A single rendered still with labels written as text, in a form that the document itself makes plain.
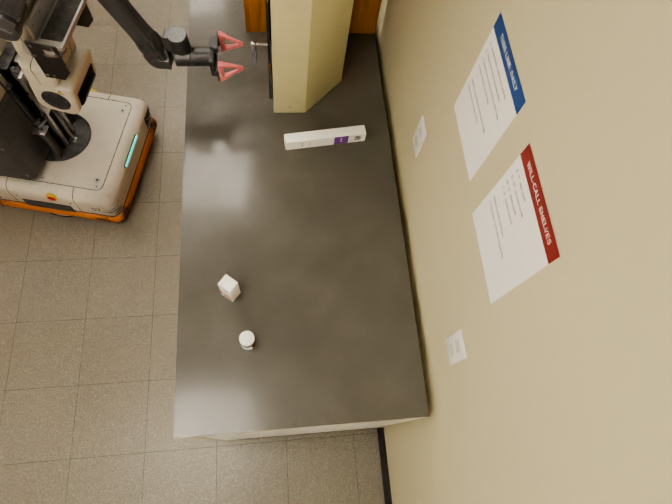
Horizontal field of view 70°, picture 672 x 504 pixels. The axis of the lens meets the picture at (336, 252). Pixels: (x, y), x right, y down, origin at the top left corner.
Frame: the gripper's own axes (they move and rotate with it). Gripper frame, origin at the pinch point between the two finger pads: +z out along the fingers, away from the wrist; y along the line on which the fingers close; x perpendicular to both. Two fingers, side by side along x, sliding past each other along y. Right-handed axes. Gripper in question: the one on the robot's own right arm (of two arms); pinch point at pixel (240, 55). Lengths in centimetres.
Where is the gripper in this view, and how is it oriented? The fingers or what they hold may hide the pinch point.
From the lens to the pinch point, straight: 164.8
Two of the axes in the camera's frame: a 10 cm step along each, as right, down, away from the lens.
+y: -0.8, -9.3, 3.7
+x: -0.7, 3.7, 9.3
